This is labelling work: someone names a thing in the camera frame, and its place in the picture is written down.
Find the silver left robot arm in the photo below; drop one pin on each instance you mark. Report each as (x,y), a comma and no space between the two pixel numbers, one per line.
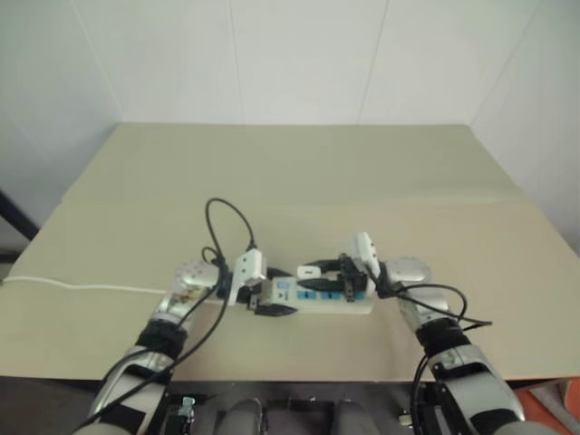
(190,281)

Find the orange object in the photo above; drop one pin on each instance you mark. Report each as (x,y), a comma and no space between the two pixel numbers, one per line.
(555,408)

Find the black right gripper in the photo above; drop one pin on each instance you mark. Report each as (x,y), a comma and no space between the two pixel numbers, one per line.
(350,277)

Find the white charger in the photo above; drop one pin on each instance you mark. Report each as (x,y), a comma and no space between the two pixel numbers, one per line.
(309,272)

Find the grey rounded shape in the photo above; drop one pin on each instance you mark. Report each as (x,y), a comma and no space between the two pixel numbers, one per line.
(242,419)

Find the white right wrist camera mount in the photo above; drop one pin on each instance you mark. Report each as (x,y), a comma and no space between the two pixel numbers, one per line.
(364,247)

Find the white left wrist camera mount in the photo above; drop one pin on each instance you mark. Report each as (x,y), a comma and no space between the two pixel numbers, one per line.
(252,267)

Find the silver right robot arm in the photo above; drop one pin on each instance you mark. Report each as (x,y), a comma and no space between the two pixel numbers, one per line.
(413,273)

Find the white power strip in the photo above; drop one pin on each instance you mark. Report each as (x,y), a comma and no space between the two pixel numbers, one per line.
(317,300)

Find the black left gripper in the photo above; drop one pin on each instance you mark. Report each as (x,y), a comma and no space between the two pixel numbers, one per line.
(254,301)

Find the black slanted bar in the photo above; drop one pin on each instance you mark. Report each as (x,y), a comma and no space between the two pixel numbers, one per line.
(16,226)

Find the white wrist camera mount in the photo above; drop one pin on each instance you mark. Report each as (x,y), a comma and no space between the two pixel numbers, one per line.
(364,247)
(252,267)

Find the black frame under table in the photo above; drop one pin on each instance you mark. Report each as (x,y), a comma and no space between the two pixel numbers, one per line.
(299,399)

